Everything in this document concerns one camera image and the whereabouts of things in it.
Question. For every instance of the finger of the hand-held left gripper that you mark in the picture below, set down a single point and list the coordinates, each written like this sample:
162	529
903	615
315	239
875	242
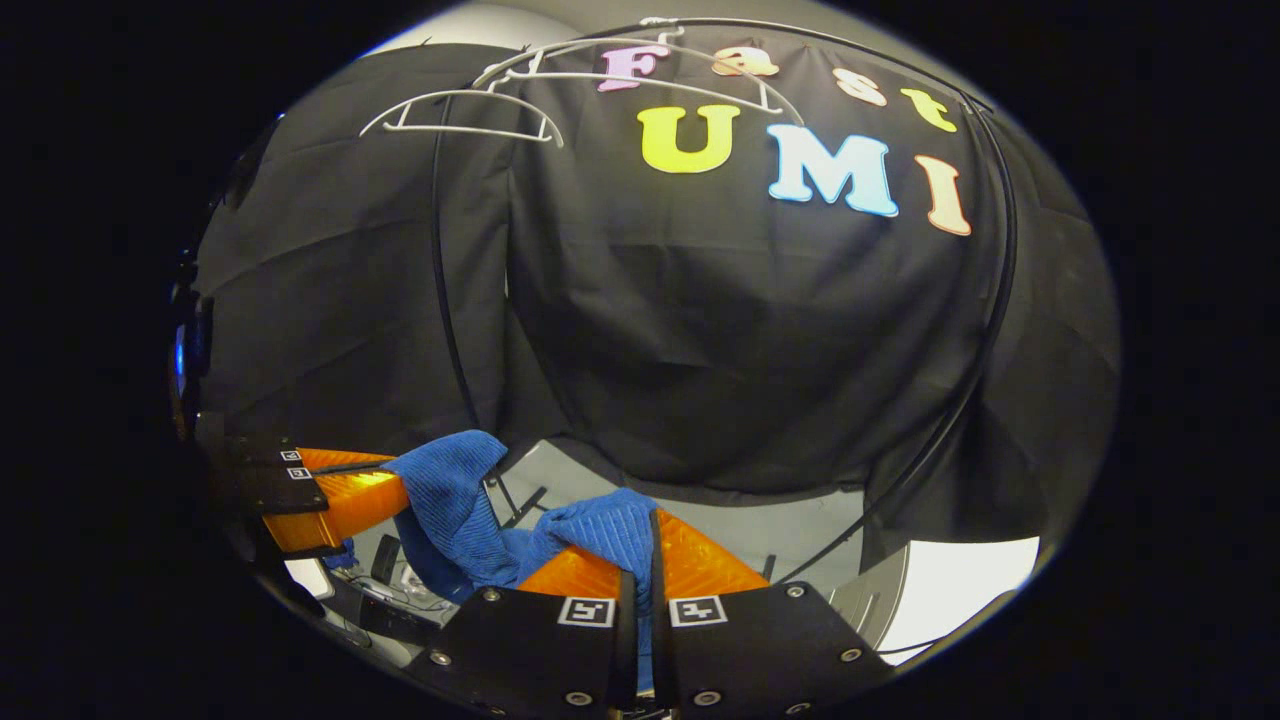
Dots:
340	460
340	505

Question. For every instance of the black metal clothes rack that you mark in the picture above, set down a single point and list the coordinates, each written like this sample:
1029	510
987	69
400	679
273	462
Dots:
1010	240

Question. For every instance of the grey slatted object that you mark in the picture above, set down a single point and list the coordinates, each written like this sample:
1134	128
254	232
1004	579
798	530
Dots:
875	600

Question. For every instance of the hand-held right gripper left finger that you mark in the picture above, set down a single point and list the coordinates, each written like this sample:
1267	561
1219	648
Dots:
540	650

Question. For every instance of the black backdrop cloth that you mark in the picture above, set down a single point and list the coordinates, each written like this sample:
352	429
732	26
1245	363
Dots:
700	330

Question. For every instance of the white plastic clothes hanger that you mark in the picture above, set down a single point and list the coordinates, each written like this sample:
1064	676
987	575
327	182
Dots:
440	96
655	21

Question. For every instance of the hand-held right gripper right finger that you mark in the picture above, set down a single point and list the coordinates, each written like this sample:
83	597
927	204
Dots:
770	650

